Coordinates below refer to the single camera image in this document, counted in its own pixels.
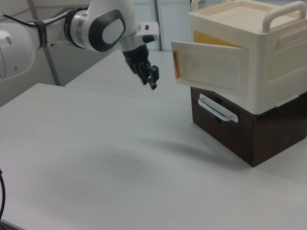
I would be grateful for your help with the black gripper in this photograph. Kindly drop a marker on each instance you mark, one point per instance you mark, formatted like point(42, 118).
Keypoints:
point(135, 56)

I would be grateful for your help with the cream cabinet door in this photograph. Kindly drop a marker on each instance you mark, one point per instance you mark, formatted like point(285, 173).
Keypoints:
point(211, 64)

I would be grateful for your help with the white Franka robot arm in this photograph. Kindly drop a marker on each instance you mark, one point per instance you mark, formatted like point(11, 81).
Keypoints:
point(72, 31)

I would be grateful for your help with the cream plastic cabinet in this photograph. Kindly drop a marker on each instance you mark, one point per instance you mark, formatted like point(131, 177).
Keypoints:
point(275, 55)

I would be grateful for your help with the dark brown drawer box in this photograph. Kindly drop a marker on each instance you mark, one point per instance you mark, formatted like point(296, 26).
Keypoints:
point(275, 134)

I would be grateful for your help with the grey window frame post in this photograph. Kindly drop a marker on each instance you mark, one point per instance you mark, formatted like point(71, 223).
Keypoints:
point(160, 36)

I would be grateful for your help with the grey metal frame post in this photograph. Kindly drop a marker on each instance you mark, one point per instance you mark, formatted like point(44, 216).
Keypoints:
point(53, 69)

